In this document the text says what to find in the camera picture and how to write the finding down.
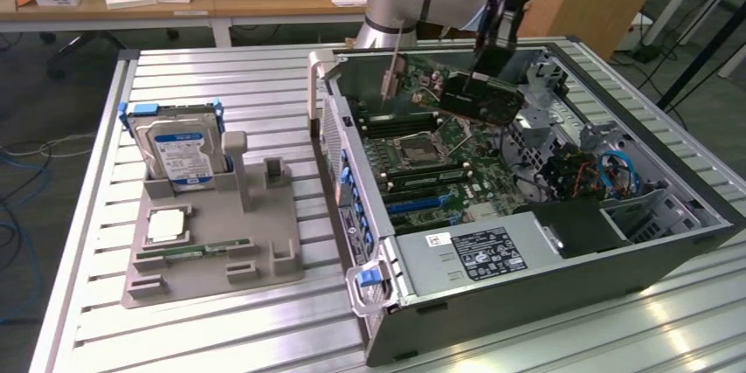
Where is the silver CPU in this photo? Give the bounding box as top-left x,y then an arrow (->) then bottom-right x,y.
144,211 -> 187,244

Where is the grey disk bay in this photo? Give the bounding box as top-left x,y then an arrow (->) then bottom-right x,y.
599,189 -> 700,245

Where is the CPU socket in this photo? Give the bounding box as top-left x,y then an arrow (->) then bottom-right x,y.
395,135 -> 447,167

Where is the blue expansion slot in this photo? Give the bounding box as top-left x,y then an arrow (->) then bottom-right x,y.
387,196 -> 451,218

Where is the green RAM stick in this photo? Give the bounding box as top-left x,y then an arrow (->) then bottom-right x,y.
136,238 -> 252,257

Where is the blue wire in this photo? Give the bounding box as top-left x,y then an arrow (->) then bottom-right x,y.
596,149 -> 643,194

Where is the RAM stick with white label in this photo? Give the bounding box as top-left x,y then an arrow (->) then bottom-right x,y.
381,164 -> 473,193

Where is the black tripod leg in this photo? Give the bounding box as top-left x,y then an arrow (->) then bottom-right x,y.
656,0 -> 746,111

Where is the grey power supply unit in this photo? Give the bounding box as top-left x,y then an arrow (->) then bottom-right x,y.
395,211 -> 564,300

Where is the green motherboard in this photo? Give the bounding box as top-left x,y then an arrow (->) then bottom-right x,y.
355,100 -> 525,234

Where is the metal socket cover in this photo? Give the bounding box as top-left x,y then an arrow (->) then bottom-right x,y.
437,119 -> 473,147

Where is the open grey PC case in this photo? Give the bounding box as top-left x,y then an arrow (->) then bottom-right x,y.
307,38 -> 736,368

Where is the graphics card with metal bracket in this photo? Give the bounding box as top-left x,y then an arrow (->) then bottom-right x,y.
379,18 -> 524,126

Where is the white floor cable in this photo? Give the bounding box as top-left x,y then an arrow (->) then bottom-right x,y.
0,133 -> 94,161

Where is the black office chair base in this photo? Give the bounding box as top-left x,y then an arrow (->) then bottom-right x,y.
40,30 -> 126,81

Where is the wooden cabinet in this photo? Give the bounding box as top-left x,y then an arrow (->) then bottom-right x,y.
517,0 -> 676,59

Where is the grey plastic parts rack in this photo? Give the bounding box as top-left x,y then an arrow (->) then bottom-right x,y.
118,130 -> 308,309

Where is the hard disk with blue carrier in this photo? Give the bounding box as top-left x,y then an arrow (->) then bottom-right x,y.
114,101 -> 228,193

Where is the silver chipset heatsink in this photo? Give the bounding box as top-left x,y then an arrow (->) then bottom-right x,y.
465,204 -> 503,222

